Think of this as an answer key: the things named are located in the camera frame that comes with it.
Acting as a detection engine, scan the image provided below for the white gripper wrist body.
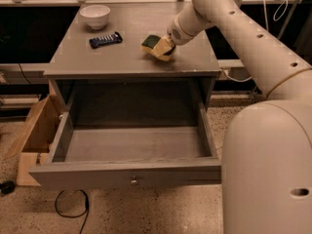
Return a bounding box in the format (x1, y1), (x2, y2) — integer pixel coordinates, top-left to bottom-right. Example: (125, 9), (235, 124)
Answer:
(167, 15), (194, 45)

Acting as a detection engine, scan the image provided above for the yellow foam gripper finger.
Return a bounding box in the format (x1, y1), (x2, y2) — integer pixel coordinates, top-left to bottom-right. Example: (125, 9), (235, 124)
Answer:
(156, 52), (175, 61)
(152, 35), (176, 58)

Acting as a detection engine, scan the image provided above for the green yellow sponge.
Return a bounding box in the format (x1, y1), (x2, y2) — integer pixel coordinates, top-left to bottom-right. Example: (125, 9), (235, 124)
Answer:
(140, 35), (160, 55)

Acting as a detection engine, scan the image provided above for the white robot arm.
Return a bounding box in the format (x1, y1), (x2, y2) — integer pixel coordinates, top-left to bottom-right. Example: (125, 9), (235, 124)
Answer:
(156, 0), (312, 234)

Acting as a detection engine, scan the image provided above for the grey open top drawer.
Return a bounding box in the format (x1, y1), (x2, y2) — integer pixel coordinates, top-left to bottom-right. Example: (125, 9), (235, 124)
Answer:
(29, 106), (221, 189)

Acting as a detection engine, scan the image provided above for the silver drawer knob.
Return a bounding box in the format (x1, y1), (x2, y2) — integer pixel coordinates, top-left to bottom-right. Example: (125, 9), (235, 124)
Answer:
(131, 175), (138, 186)

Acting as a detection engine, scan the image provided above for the light wooden drawer box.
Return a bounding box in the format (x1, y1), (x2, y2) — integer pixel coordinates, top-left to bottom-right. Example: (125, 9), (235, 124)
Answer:
(6, 95), (66, 187)

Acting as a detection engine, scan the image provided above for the dark blue remote control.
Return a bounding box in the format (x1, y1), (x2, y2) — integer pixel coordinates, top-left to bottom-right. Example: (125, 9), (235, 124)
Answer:
(89, 31), (123, 49)

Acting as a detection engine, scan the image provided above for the grey wooden cabinet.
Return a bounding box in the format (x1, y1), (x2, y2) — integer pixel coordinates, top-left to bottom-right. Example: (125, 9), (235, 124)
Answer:
(45, 3), (219, 128)

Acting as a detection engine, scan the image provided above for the white ceramic bowl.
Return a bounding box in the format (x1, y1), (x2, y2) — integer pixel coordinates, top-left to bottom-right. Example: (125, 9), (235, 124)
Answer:
(80, 5), (110, 29)

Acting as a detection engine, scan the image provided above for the metal diagonal rod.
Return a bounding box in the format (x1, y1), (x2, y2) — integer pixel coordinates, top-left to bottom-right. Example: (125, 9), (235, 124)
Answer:
(277, 0), (302, 40)

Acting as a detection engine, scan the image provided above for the black round object on floor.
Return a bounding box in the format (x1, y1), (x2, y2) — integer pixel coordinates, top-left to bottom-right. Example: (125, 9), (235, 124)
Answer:
(0, 180), (16, 195)

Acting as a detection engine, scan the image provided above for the grey metal shelf rail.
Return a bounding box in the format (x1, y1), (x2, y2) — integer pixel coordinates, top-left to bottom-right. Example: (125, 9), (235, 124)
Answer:
(218, 59), (252, 83)

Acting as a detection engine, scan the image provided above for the white cable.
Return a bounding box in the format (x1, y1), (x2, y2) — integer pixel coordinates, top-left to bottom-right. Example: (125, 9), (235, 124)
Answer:
(220, 0), (289, 83)

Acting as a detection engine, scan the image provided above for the black cable on floor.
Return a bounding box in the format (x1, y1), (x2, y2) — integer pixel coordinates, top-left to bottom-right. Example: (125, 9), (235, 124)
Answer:
(54, 188), (91, 234)

